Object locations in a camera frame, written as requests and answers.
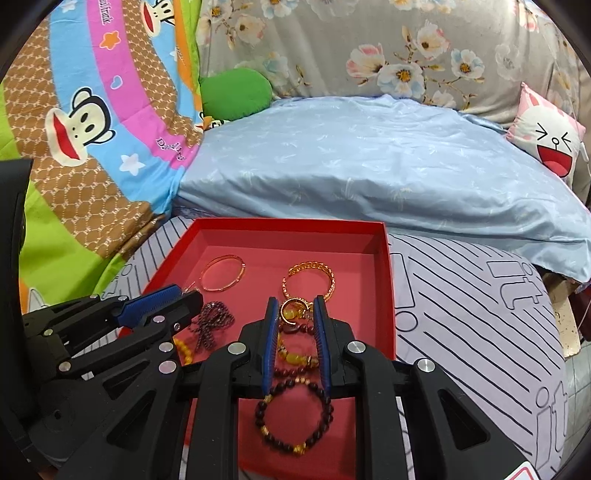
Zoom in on grey floral bedding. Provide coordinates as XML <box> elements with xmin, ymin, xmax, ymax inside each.
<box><xmin>198</xmin><ymin>0</ymin><xmax>588</xmax><ymax>126</ymax></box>

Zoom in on light blue pillow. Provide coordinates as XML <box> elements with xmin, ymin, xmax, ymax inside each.
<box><xmin>172</xmin><ymin>95</ymin><xmax>591</xmax><ymax>283</ymax></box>

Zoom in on red shallow box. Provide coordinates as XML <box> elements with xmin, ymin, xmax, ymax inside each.
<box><xmin>115</xmin><ymin>218</ymin><xmax>398</xmax><ymax>480</ymax></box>

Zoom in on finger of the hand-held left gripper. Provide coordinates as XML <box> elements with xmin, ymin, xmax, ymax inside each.
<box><xmin>92</xmin><ymin>284</ymin><xmax>204</xmax><ymax>329</ymax></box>
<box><xmin>60</xmin><ymin>316</ymin><xmax>186</xmax><ymax>376</ymax></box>

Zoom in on dark metal chain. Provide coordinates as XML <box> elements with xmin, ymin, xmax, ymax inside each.
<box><xmin>187</xmin><ymin>300</ymin><xmax>236</xmax><ymax>354</ymax></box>

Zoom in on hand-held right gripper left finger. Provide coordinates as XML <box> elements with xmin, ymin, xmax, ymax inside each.
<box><xmin>58</xmin><ymin>295</ymin><xmax>281</xmax><ymax>480</ymax></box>

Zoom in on thin gold bangle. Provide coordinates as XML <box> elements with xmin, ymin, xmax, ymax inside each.
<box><xmin>200</xmin><ymin>254</ymin><xmax>247</xmax><ymax>293</ymax></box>

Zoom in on dark red bead bracelet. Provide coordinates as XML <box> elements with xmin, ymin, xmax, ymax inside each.
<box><xmin>255</xmin><ymin>376</ymin><xmax>334</xmax><ymax>456</ymax></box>

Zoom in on wide gold link bracelet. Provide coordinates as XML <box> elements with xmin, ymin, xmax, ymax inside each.
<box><xmin>281</xmin><ymin>260</ymin><xmax>337</xmax><ymax>304</ymax></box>

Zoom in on red and yellow bead bracelet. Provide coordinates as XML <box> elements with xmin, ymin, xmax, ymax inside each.
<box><xmin>274</xmin><ymin>298</ymin><xmax>321</xmax><ymax>377</ymax></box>

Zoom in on green pillow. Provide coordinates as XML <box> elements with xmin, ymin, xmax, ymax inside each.
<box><xmin>199</xmin><ymin>68</ymin><xmax>273</xmax><ymax>120</ymax></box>

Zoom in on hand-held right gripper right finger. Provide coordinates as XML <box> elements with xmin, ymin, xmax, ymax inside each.
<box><xmin>312</xmin><ymin>295</ymin><xmax>528</xmax><ymax>480</ymax></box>

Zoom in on pink bunny face pillow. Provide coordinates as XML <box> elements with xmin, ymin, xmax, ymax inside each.
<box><xmin>505</xmin><ymin>82</ymin><xmax>587</xmax><ymax>186</ymax></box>

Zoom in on cartoon monkey blanket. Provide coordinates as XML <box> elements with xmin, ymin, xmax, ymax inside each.
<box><xmin>0</xmin><ymin>0</ymin><xmax>206</xmax><ymax>315</ymax></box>

